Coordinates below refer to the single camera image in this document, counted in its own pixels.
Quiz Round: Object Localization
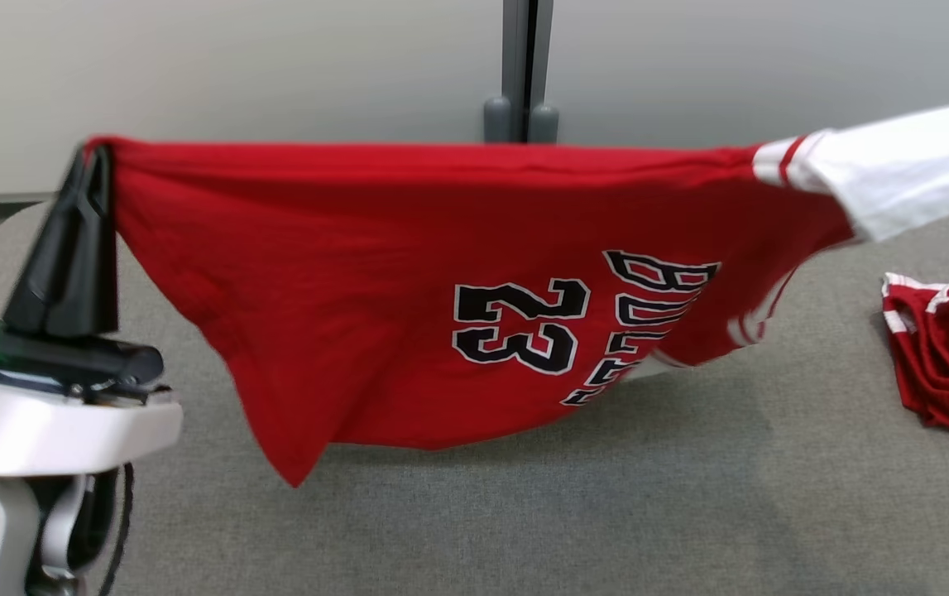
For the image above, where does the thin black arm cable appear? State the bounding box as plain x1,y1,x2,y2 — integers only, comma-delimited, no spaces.
93,462,136,596

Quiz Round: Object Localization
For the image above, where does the red basketball jersey number 23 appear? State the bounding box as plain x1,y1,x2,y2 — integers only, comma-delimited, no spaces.
81,135,860,489

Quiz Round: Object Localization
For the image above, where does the grey partition post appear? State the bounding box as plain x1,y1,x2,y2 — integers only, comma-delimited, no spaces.
482,0,559,144

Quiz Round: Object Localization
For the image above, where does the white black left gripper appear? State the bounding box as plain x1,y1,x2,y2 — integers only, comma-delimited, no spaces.
0,147,185,478

